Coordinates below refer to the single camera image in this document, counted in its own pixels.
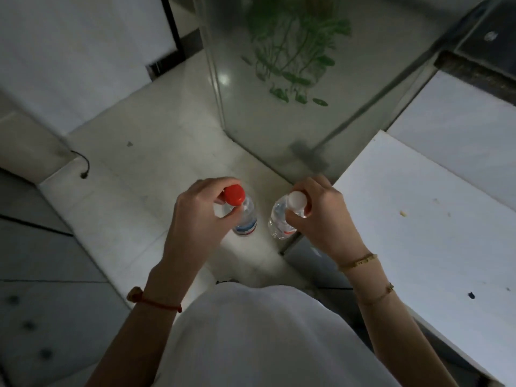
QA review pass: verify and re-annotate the person's right hand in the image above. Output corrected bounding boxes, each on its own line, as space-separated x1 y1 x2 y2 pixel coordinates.
285 175 376 270

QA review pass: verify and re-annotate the person's left hand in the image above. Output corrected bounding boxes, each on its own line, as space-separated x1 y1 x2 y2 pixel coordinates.
160 177 245 275

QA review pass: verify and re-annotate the clear bottle with blue label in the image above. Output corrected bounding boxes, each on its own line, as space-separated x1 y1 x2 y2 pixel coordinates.
214 192 259 238

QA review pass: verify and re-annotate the clear bottle with red label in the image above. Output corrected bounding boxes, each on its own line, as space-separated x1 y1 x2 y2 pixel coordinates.
268 194 313 241

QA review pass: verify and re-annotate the red bottle cap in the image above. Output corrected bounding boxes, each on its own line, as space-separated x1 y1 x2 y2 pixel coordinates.
223 184 246 206

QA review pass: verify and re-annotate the white bottle cap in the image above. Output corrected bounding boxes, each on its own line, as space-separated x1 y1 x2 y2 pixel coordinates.
288 191 310 211

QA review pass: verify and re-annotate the person's left forearm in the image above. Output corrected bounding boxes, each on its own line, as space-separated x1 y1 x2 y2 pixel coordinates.
85 260 202 387

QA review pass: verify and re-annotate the person's right forearm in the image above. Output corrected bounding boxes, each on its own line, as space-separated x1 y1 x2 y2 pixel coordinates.
339 256 449 387

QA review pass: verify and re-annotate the large glass tank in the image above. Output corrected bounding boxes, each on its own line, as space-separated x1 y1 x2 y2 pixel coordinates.
192 0 502 187

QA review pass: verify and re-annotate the white shirt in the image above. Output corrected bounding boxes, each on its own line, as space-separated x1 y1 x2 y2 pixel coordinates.
155 282 400 387

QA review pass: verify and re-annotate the white table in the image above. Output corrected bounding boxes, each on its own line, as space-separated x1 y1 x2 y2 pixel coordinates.
334 130 516 387

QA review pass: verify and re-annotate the green leafy plant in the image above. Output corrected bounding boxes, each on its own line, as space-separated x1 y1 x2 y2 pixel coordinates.
241 0 352 108

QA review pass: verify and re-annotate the white stone counter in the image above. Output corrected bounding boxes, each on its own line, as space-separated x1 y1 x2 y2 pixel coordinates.
386 70 516 207

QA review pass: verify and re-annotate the white cabinet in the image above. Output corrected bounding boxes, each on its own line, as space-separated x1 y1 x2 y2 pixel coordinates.
0 0 179 137

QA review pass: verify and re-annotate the black appliance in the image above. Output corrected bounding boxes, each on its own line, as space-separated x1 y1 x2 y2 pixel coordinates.
435 0 516 106

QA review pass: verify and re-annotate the gold chain bracelet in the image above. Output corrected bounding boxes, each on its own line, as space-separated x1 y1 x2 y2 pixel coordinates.
337 253 379 273

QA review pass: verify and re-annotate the thin brown string bracelet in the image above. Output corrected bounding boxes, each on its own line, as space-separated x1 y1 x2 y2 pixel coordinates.
356 282 395 307

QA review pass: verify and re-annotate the red string bracelet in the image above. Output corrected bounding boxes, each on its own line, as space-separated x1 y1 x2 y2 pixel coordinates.
127 286 183 314

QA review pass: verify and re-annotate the black cable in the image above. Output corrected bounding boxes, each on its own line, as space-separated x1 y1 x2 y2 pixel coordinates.
70 149 90 180

